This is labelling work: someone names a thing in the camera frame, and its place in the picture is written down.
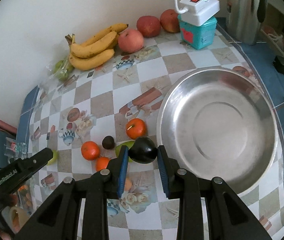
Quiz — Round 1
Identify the checkered printed tablecloth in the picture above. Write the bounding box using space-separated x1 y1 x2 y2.
17 28 266 239

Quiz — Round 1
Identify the black power adapter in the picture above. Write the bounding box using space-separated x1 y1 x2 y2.
273 55 284 75

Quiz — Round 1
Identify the red apple right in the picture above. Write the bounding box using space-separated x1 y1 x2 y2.
160 9 180 33

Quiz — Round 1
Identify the large green mango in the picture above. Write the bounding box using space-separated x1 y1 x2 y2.
115 141 136 163

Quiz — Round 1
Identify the brown longan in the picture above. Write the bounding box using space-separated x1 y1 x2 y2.
124 178 133 191

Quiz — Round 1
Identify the teal plastic box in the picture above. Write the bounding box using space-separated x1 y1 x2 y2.
178 16 217 50

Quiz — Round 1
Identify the bottom yellow banana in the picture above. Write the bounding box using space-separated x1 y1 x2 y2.
69 49 115 71

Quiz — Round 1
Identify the steel round basin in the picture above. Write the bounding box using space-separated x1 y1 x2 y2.
156 67 278 195

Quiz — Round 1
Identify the clear bag of green fruits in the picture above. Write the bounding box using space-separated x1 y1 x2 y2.
38 56 74 89

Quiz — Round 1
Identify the small green fruit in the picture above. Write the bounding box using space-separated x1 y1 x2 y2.
47 151 59 166

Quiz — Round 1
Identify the top yellow banana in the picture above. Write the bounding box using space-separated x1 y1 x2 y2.
81 23 128 47

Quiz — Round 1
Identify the orange tangerine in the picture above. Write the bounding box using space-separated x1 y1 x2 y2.
126 118 147 140
95 157 110 172
81 141 100 161

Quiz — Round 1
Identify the pink apple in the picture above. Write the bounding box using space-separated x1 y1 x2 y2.
118 29 144 53

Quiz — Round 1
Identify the clear box of small fruits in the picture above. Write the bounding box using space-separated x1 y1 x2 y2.
1 184 37 233

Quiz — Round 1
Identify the middle yellow banana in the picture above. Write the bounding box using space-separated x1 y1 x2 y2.
65 31 117 59

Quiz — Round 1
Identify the red apple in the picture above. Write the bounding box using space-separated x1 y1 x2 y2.
160 9 180 33
137 16 162 38

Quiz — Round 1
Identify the yellow banana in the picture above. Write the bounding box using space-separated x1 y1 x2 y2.
65 31 117 59
69 49 115 71
81 23 128 47

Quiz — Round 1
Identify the glass mug with logo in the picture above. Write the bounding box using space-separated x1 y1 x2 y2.
4 137 28 164

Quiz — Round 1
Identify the red apple middle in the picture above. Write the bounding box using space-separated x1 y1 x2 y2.
137 16 162 38

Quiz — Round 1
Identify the steel thermos jug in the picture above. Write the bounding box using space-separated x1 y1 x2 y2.
226 0 268 46

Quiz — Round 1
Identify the dark plum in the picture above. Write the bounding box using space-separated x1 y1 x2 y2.
128 137 158 164
102 135 115 150

